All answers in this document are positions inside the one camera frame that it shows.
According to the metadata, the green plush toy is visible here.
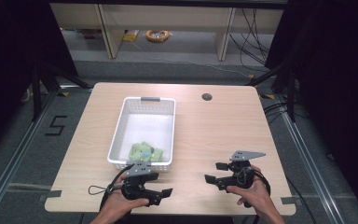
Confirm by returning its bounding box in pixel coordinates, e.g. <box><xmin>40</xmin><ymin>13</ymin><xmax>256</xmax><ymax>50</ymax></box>
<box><xmin>128</xmin><ymin>141</ymin><xmax>164</xmax><ymax>163</ymax></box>

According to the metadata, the bundle of black cables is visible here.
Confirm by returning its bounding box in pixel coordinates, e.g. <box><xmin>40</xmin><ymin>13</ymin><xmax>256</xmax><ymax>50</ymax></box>
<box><xmin>228</xmin><ymin>7</ymin><xmax>272</xmax><ymax>67</ymax></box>

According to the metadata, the metal floor rail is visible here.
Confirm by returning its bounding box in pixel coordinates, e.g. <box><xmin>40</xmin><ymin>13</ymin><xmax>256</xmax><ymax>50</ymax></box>
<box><xmin>278</xmin><ymin>95</ymin><xmax>347</xmax><ymax>224</ymax></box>
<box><xmin>0</xmin><ymin>89</ymin><xmax>59</xmax><ymax>217</ymax></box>
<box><xmin>0</xmin><ymin>181</ymin><xmax>54</xmax><ymax>191</ymax></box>

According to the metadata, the person's right hand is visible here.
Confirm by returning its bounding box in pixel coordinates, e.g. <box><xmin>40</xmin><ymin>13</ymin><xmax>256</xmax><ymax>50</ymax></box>
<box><xmin>226</xmin><ymin>164</ymin><xmax>274</xmax><ymax>216</ymax></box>

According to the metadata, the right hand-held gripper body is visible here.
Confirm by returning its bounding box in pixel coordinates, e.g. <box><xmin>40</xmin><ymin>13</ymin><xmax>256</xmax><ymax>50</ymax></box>
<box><xmin>226</xmin><ymin>149</ymin><xmax>267</xmax><ymax>191</ymax></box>

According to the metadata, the yellow packet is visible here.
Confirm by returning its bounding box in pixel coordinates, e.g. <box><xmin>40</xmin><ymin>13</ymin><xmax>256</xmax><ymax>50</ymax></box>
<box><xmin>123</xmin><ymin>29</ymin><xmax>141</xmax><ymax>43</ymax></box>

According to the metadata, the black curtain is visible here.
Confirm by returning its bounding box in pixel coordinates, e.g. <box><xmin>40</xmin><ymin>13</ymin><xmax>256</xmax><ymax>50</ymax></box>
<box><xmin>0</xmin><ymin>0</ymin><xmax>79</xmax><ymax>160</ymax></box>
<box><xmin>264</xmin><ymin>0</ymin><xmax>358</xmax><ymax>223</ymax></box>

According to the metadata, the white perforated plastic basket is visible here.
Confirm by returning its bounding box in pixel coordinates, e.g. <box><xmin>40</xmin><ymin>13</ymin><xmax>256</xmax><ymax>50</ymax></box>
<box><xmin>106</xmin><ymin>96</ymin><xmax>177</xmax><ymax>173</ymax></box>

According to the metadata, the black metal stand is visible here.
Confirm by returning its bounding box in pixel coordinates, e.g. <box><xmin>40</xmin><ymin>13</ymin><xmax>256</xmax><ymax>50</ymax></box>
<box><xmin>31</xmin><ymin>63</ymin><xmax>91</xmax><ymax>121</ymax></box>
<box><xmin>245</xmin><ymin>61</ymin><xmax>296</xmax><ymax>123</ymax></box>

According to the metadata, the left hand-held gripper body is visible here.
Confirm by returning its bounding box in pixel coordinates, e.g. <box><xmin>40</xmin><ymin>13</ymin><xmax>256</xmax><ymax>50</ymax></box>
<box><xmin>120</xmin><ymin>161</ymin><xmax>162</xmax><ymax>207</ymax></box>

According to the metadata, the beige wooden shelf unit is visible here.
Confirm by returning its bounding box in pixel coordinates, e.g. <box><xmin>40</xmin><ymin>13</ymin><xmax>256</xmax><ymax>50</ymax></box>
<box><xmin>49</xmin><ymin>2</ymin><xmax>285</xmax><ymax>62</ymax></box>

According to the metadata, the white floor cable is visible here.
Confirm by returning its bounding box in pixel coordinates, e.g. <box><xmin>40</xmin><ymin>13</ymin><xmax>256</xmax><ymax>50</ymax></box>
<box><xmin>130</xmin><ymin>40</ymin><xmax>254</xmax><ymax>79</ymax></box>

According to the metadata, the person's left hand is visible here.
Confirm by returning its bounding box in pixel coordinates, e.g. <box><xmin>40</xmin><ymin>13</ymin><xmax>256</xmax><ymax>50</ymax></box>
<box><xmin>100</xmin><ymin>176</ymin><xmax>150</xmax><ymax>219</ymax></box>

